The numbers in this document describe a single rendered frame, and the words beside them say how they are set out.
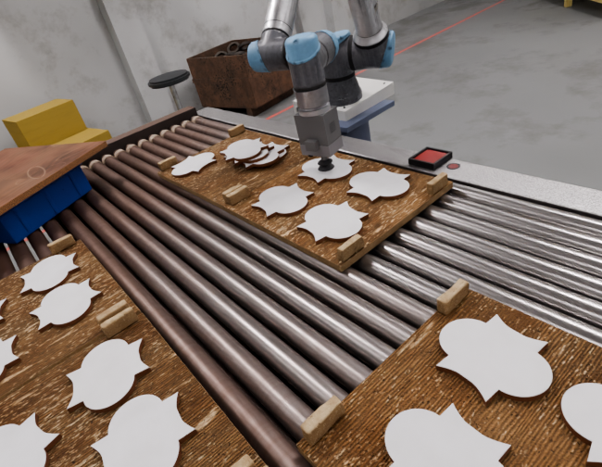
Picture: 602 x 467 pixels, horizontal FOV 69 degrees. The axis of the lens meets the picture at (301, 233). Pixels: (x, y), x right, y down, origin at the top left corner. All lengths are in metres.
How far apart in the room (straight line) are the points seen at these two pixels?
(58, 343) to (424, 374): 0.63
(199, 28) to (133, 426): 5.41
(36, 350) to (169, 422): 0.36
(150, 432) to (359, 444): 0.27
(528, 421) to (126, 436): 0.50
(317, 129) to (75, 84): 4.37
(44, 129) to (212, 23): 2.44
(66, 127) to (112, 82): 0.97
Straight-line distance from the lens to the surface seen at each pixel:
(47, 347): 0.92
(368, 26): 1.53
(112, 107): 5.39
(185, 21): 5.76
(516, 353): 0.63
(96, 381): 0.77
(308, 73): 1.01
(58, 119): 4.61
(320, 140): 1.06
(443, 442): 0.55
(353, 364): 0.66
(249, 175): 1.22
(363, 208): 0.95
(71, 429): 0.75
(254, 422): 0.64
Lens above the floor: 1.43
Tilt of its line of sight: 33 degrees down
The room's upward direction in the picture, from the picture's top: 14 degrees counter-clockwise
